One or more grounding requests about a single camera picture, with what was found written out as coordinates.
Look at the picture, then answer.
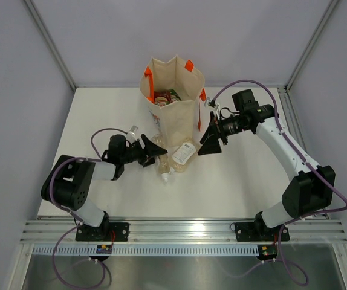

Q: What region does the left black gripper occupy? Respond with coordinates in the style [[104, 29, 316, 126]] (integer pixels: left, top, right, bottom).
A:
[[120, 134, 166, 167]]

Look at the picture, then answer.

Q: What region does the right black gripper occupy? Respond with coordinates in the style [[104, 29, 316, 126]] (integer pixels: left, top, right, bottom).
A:
[[198, 112, 249, 156]]

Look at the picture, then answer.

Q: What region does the clear Malory soap bottle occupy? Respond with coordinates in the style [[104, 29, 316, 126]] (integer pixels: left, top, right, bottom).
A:
[[152, 134, 174, 183]]

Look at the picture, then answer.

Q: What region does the clear soap bottle white label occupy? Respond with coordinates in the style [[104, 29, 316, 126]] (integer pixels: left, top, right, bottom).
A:
[[169, 138, 199, 173]]

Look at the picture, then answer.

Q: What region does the floral canvas tote bag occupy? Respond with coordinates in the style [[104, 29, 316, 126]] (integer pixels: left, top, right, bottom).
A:
[[140, 56, 206, 147]]

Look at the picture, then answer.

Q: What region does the red Fairy dish soap bottle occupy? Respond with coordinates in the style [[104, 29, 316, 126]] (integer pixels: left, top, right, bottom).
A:
[[154, 91, 171, 107]]

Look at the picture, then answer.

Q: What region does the green dish soap bottle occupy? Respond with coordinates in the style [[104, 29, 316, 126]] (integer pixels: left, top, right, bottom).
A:
[[169, 89, 181, 103]]

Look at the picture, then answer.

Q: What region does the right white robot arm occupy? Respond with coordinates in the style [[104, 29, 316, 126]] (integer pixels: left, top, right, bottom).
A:
[[198, 89, 336, 240]]

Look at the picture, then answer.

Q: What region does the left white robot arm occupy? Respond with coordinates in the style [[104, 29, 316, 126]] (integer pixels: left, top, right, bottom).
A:
[[41, 134, 167, 241]]

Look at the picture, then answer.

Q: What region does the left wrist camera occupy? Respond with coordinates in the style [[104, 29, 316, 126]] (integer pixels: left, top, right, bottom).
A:
[[126, 125, 138, 144]]

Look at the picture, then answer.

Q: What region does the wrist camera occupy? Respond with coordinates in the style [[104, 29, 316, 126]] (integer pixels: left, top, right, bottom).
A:
[[204, 97, 221, 119], [126, 125, 138, 144]]

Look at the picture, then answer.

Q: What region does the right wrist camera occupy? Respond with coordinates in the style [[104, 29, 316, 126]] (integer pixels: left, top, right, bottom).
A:
[[204, 97, 221, 119]]

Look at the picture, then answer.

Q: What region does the right aluminium side rail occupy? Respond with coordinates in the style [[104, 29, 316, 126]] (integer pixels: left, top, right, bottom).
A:
[[277, 86, 335, 218]]

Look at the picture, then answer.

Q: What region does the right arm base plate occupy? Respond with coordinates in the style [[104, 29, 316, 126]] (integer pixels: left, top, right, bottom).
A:
[[232, 222, 290, 242]]

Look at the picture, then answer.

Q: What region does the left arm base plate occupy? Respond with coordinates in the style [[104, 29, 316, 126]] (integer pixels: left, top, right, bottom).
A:
[[75, 222, 130, 242]]

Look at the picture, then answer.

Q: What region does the left frame post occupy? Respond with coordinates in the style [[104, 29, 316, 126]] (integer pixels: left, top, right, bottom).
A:
[[22, 0, 77, 92]]

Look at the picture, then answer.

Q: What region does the frame post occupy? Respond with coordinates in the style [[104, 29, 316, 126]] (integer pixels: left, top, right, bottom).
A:
[[22, 0, 77, 92], [284, 0, 341, 92]]

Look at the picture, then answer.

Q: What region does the aluminium front rail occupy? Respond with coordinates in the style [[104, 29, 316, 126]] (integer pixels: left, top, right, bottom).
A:
[[19, 219, 347, 245]]

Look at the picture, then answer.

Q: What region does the white slotted cable duct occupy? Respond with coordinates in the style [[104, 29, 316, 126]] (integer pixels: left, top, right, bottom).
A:
[[33, 244, 262, 257]]

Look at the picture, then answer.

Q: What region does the right frame post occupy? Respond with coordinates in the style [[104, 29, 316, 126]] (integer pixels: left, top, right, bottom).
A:
[[284, 0, 341, 92]]

